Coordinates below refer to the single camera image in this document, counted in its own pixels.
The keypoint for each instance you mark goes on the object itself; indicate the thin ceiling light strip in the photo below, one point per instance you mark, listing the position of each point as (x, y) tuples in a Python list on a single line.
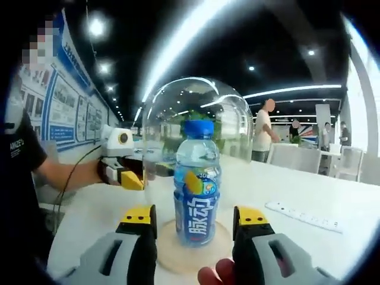
[(291, 90)]

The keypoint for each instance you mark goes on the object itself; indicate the round wooden base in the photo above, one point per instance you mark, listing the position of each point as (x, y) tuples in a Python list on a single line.
[(178, 259)]

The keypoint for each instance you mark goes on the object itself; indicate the white square column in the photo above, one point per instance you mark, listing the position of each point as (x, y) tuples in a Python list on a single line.
[(328, 115)]

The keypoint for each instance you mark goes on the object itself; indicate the round ceiling lamp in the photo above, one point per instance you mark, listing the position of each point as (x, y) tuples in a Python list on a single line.
[(251, 68), (104, 67), (110, 88), (310, 53), (96, 26)]

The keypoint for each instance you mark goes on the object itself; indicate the clear glass dome cover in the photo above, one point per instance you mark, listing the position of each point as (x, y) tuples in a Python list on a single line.
[(231, 118)]

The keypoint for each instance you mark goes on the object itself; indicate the person's left hand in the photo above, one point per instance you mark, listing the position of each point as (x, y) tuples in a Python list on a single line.
[(102, 173)]

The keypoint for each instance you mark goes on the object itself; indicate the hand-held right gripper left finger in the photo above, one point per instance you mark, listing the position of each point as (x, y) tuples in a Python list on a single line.
[(118, 255)]

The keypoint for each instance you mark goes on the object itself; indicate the blue drink bottle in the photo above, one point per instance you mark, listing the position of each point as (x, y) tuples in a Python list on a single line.
[(196, 207)]

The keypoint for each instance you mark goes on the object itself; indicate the long ceiling light strip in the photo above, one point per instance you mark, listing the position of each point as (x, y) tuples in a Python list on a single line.
[(178, 52)]

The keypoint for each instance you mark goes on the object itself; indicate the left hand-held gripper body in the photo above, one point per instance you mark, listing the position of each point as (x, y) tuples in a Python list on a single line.
[(117, 142)]

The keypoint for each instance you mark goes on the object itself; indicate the blue white wall board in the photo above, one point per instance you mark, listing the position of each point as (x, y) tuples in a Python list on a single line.
[(68, 104)]

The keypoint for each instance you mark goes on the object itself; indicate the white mesh chair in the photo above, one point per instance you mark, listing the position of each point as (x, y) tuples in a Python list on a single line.
[(294, 158), (350, 163)]

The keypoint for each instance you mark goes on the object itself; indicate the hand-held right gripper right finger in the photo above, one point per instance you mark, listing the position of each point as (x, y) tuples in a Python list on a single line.
[(267, 258)]

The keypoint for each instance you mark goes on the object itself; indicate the blue red striped board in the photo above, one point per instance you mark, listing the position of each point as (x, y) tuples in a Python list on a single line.
[(307, 133)]

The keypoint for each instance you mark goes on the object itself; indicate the person's right hand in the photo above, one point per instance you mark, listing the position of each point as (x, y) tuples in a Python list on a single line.
[(219, 273)]

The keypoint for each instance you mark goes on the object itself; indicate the white power strip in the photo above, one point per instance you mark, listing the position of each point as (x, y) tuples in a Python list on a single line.
[(302, 216)]

